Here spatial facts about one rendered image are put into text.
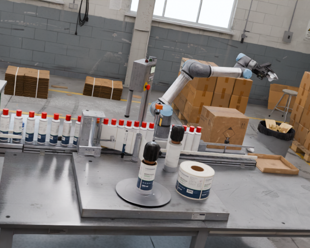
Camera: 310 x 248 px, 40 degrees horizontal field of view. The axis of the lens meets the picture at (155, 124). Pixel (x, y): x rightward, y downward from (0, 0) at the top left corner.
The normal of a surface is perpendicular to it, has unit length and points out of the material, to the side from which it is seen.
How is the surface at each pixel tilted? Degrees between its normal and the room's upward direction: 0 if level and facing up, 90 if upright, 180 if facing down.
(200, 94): 88
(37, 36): 90
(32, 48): 90
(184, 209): 0
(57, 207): 0
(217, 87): 91
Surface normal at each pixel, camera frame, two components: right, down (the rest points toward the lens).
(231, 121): 0.29, 0.36
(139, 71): -0.34, 0.24
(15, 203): 0.18, -0.93
